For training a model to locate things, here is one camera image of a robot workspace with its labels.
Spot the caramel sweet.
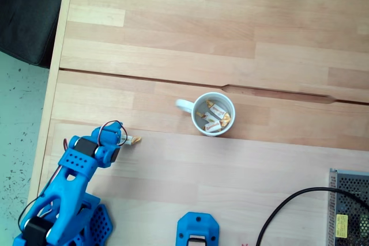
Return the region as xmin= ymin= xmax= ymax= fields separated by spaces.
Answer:
xmin=204 ymin=112 xmax=231 ymax=133
xmin=195 ymin=111 xmax=219 ymax=124
xmin=205 ymin=99 xmax=227 ymax=120
xmin=125 ymin=135 xmax=142 ymax=146

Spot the white ceramic mug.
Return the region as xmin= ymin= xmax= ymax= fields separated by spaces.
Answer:
xmin=175 ymin=92 xmax=236 ymax=137

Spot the light wooden base board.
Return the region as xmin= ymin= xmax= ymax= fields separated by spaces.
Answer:
xmin=27 ymin=119 xmax=369 ymax=246

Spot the black fabric cushion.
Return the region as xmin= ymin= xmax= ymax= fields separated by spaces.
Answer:
xmin=0 ymin=0 xmax=67 ymax=70

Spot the perforated metal power supply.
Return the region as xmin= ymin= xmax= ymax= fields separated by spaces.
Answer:
xmin=327 ymin=168 xmax=369 ymax=246

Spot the white red servo cable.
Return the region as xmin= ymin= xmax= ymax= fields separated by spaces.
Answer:
xmin=99 ymin=120 xmax=128 ymax=146

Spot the blue printed post mount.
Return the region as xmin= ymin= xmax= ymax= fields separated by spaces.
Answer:
xmin=176 ymin=211 xmax=220 ymax=246

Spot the black power cable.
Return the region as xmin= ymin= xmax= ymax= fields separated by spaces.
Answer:
xmin=255 ymin=187 xmax=369 ymax=246

